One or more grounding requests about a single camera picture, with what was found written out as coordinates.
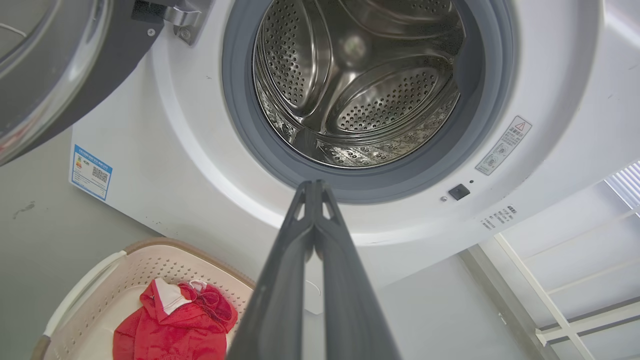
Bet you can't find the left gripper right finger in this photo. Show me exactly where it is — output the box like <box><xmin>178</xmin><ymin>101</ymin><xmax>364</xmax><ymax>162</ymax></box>
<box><xmin>315</xmin><ymin>180</ymin><xmax>402</xmax><ymax>360</ymax></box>

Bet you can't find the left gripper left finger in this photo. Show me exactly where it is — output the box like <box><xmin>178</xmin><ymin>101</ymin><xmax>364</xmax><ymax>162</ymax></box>
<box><xmin>227</xmin><ymin>180</ymin><xmax>316</xmax><ymax>360</ymax></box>

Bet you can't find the red garment with white trim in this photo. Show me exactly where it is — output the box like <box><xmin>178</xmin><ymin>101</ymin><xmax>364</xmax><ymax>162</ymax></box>
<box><xmin>112</xmin><ymin>278</ymin><xmax>239</xmax><ymax>360</ymax></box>

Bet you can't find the white front-load washing machine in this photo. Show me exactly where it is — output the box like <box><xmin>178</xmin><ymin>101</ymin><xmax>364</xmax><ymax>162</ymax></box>
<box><xmin>69</xmin><ymin>0</ymin><xmax>640</xmax><ymax>316</ymax></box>

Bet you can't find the cream perforated laundry basket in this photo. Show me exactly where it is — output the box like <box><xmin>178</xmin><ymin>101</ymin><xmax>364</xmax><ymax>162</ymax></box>
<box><xmin>31</xmin><ymin>238</ymin><xmax>257</xmax><ymax>360</ymax></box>

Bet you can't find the grey rubber door gasket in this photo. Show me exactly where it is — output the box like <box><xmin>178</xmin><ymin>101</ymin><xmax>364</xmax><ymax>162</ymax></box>
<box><xmin>221</xmin><ymin>0</ymin><xmax>518</xmax><ymax>205</ymax></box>

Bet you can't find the stainless steel washer drum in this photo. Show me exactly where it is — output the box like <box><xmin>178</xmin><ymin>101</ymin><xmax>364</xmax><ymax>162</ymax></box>
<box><xmin>253</xmin><ymin>0</ymin><xmax>466</xmax><ymax>169</ymax></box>

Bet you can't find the warning sticker with red triangle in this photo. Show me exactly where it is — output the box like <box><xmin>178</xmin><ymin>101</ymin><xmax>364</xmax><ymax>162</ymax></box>
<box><xmin>475</xmin><ymin>116</ymin><xmax>533</xmax><ymax>176</ymax></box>

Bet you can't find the blue energy label sticker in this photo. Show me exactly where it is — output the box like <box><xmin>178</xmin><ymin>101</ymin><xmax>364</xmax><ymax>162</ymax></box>
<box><xmin>70</xmin><ymin>144</ymin><xmax>114</xmax><ymax>202</ymax></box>

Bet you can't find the metal washer door hinge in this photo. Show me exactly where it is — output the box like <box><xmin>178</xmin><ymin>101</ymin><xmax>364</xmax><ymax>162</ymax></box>
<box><xmin>131</xmin><ymin>0</ymin><xmax>211</xmax><ymax>47</ymax></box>

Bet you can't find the dark grey glass washer door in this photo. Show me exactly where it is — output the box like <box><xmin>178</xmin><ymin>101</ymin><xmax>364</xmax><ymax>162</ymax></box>
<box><xmin>0</xmin><ymin>0</ymin><xmax>201</xmax><ymax>167</ymax></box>

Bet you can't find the white metal rack frame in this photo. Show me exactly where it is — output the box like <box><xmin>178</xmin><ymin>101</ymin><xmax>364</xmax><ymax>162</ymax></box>
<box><xmin>459</xmin><ymin>205</ymin><xmax>640</xmax><ymax>360</ymax></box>

